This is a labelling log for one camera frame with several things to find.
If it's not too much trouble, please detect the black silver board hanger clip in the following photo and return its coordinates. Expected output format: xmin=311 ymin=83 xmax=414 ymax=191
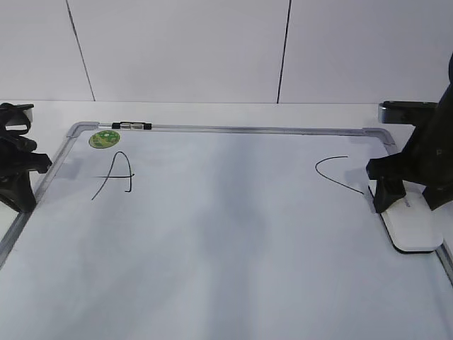
xmin=111 ymin=122 xmax=152 ymax=130

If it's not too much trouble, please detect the green round magnet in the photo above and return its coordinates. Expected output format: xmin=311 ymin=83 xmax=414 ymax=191
xmin=88 ymin=130 xmax=120 ymax=149

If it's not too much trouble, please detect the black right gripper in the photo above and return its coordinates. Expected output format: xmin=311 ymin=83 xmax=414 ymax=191
xmin=366 ymin=105 xmax=453 ymax=213

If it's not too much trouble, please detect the white rectangular board eraser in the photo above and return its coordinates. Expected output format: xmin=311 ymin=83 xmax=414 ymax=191
xmin=379 ymin=182 xmax=443 ymax=254

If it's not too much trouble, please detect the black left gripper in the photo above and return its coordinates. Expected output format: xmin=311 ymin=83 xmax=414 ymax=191
xmin=1 ymin=103 xmax=52 ymax=213

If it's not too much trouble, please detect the white framed whiteboard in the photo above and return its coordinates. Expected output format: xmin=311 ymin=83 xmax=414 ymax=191
xmin=1 ymin=123 xmax=452 ymax=339

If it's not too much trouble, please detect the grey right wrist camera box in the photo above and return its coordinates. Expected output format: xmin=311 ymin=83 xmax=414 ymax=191
xmin=378 ymin=101 xmax=437 ymax=126

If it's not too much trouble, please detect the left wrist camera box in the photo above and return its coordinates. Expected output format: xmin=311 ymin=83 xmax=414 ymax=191
xmin=6 ymin=103 xmax=35 ymax=130

